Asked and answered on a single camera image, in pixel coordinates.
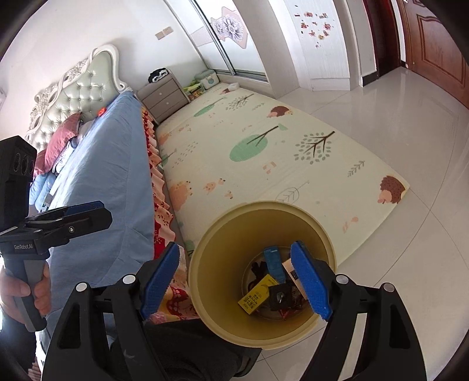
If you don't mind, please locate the yellow paper card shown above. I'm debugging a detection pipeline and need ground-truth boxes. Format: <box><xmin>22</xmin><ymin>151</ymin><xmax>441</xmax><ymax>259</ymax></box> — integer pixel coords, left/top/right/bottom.
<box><xmin>238</xmin><ymin>275</ymin><xmax>278</xmax><ymax>315</ymax></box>

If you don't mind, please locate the brown snack wrapper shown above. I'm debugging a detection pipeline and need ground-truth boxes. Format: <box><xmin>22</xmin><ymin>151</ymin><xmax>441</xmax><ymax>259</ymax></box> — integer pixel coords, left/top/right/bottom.
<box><xmin>254</xmin><ymin>283</ymin><xmax>307</xmax><ymax>320</ymax></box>

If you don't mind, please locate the gold cosmetics box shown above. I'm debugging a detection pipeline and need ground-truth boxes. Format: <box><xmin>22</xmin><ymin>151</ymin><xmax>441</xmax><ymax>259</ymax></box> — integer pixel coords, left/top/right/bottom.
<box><xmin>282</xmin><ymin>259</ymin><xmax>308</xmax><ymax>299</ymax></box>

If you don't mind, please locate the black foam block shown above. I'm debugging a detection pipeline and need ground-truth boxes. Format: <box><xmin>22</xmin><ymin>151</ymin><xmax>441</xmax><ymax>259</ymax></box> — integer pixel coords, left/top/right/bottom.
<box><xmin>247</xmin><ymin>260</ymin><xmax>269</xmax><ymax>291</ymax></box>

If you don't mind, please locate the yellow trash bin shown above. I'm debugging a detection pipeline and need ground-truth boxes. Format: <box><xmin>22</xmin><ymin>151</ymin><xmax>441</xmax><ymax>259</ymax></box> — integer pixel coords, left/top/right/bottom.
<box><xmin>188</xmin><ymin>201</ymin><xmax>336</xmax><ymax>350</ymax></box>

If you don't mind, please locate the person's left hand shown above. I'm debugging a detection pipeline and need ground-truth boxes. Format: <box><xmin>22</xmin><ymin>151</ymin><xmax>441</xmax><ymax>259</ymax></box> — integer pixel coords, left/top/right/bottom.
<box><xmin>1</xmin><ymin>263</ymin><xmax>52</xmax><ymax>324</ymax></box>

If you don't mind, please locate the folded blue quilt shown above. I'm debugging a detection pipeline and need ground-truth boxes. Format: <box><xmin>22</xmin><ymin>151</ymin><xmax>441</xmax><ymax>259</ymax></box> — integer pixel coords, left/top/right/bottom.
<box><xmin>29</xmin><ymin>172</ymin><xmax>57</xmax><ymax>213</ymax></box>

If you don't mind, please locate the pink pillow left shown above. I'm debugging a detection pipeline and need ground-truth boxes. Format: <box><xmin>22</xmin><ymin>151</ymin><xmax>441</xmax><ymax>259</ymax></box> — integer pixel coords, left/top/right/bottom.
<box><xmin>33</xmin><ymin>149</ymin><xmax>46</xmax><ymax>178</ymax></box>

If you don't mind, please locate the pink pillow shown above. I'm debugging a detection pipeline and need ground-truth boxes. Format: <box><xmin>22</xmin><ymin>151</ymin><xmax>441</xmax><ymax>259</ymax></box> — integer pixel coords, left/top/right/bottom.
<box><xmin>33</xmin><ymin>149</ymin><xmax>46</xmax><ymax>178</ymax></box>
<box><xmin>44</xmin><ymin>113</ymin><xmax>81</xmax><ymax>172</ymax></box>

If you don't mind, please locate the blue bed sheet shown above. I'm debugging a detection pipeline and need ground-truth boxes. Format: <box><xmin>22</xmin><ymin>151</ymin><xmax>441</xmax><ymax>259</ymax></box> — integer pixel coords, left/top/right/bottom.
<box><xmin>30</xmin><ymin>90</ymin><xmax>157</xmax><ymax>316</ymax></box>

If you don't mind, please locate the pink pillow right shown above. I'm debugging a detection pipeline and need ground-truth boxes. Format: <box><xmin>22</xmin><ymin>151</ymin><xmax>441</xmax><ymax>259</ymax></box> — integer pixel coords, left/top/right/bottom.
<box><xmin>44</xmin><ymin>113</ymin><xmax>81</xmax><ymax>172</ymax></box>

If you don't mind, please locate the red patterned bed skirt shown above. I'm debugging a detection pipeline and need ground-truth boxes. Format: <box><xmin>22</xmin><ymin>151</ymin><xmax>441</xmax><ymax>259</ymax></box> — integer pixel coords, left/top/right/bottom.
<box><xmin>141</xmin><ymin>106</ymin><xmax>199</xmax><ymax>324</ymax></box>

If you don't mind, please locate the small orange object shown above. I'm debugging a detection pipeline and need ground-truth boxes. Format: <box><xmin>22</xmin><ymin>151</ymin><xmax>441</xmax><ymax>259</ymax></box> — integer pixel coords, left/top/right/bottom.
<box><xmin>97</xmin><ymin>107</ymin><xmax>106</xmax><ymax>117</ymax></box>

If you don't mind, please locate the green tufted headboard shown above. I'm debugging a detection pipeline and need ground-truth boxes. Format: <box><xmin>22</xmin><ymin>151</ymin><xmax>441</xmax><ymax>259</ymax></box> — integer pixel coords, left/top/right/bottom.
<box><xmin>25</xmin><ymin>44</ymin><xmax>130</xmax><ymax>151</ymax></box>

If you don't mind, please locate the grey bedside table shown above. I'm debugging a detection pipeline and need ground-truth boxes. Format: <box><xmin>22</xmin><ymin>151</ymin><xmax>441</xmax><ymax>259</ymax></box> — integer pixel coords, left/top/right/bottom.
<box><xmin>137</xmin><ymin>71</ymin><xmax>189</xmax><ymax>124</ymax></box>

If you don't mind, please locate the white blue carton box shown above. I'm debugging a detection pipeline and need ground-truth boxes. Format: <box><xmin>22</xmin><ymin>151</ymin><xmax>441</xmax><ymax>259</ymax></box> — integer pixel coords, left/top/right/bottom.
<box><xmin>263</xmin><ymin>246</ymin><xmax>286</xmax><ymax>284</ymax></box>

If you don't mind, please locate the black white cloth item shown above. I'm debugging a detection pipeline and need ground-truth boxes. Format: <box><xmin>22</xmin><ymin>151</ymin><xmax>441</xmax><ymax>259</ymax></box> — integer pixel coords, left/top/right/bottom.
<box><xmin>148</xmin><ymin>67</ymin><xmax>169</xmax><ymax>83</ymax></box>

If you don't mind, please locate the cartoon tree play mat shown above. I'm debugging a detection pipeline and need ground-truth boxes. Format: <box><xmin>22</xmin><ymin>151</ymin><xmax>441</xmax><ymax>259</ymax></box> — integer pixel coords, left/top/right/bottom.
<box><xmin>156</xmin><ymin>84</ymin><xmax>409</xmax><ymax>262</ymax></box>

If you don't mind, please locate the green white storage box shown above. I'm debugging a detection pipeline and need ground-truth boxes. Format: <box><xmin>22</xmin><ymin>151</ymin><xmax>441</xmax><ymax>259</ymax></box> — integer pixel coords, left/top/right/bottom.
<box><xmin>194</xmin><ymin>69</ymin><xmax>219</xmax><ymax>90</ymax></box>

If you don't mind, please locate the white sliding wardrobe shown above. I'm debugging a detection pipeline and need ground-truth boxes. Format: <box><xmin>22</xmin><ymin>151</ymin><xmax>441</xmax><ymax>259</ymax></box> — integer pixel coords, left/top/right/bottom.
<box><xmin>165</xmin><ymin>1</ymin><xmax>303</xmax><ymax>98</ymax></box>

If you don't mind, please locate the brown wooden door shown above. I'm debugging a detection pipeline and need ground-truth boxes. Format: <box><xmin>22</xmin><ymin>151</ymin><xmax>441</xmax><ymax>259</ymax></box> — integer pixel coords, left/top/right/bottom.
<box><xmin>366</xmin><ymin>0</ymin><xmax>469</xmax><ymax>110</ymax></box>

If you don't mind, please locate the black gripper camera mount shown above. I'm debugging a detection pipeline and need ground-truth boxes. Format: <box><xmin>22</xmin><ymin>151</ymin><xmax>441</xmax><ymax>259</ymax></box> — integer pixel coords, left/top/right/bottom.
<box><xmin>0</xmin><ymin>136</ymin><xmax>37</xmax><ymax>231</ymax></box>

